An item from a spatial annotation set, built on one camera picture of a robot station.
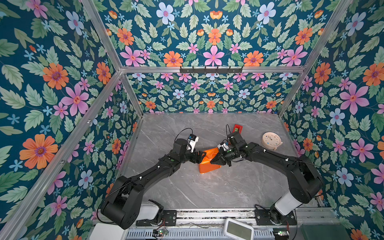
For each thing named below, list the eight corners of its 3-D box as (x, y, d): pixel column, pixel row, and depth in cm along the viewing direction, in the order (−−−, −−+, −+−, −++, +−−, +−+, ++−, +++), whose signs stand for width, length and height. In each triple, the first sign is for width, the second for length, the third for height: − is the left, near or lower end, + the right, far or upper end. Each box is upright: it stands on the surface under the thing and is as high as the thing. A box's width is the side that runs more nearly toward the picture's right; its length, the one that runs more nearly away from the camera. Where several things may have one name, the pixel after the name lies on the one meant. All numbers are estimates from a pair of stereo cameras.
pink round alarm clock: (264, 150, 101) (266, 146, 98) (259, 135, 110) (261, 131, 106) (281, 150, 101) (284, 146, 98) (275, 135, 110) (278, 131, 106)
